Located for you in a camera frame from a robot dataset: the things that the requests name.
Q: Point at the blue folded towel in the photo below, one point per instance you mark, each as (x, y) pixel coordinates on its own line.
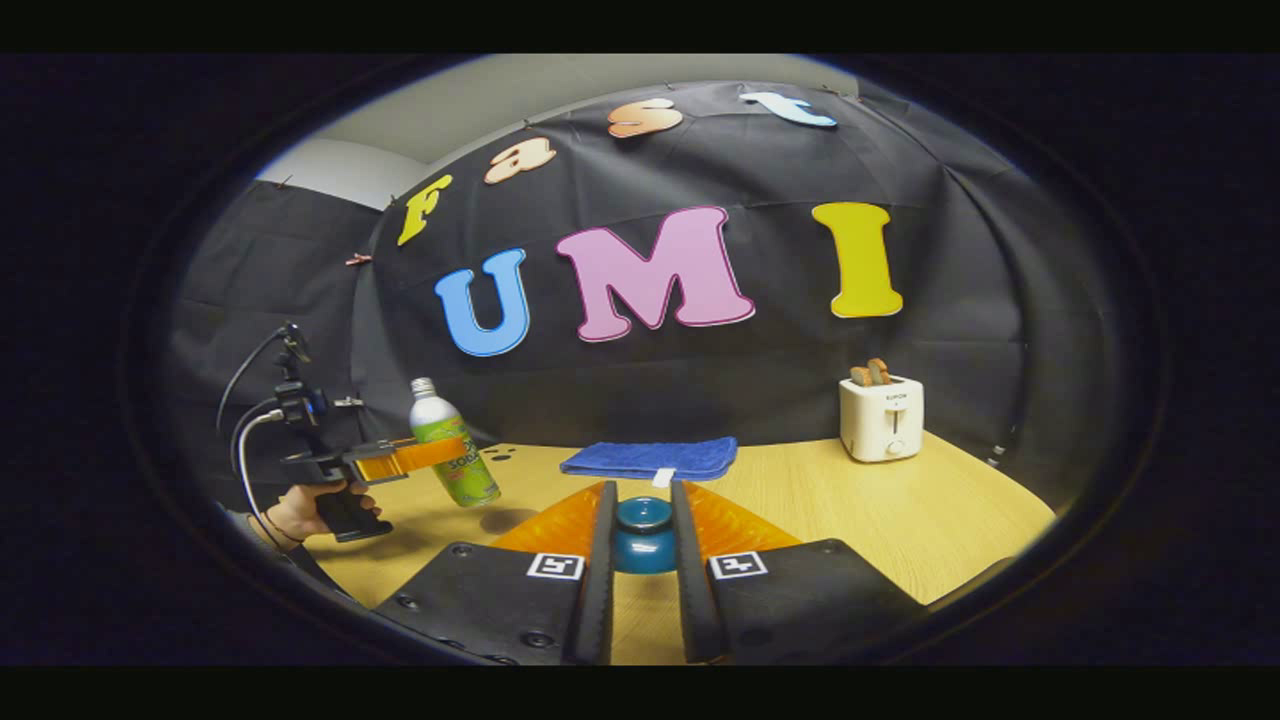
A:
(650, 458)

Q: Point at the black backdrop cloth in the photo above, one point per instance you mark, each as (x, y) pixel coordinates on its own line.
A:
(760, 380)

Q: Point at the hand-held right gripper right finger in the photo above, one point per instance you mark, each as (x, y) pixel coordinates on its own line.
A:
(692, 600)

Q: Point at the silver green water bottle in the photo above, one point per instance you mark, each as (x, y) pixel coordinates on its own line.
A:
(432, 415)

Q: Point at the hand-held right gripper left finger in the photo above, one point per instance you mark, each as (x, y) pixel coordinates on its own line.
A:
(597, 600)

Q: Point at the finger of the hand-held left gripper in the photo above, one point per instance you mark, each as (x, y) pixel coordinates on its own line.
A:
(400, 460)

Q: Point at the white toaster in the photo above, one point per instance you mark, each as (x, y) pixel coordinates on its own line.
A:
(880, 420)

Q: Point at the blue teacup lid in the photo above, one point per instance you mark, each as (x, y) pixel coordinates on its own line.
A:
(645, 545)

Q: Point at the toast slice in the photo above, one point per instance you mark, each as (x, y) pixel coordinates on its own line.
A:
(860, 375)
(880, 371)

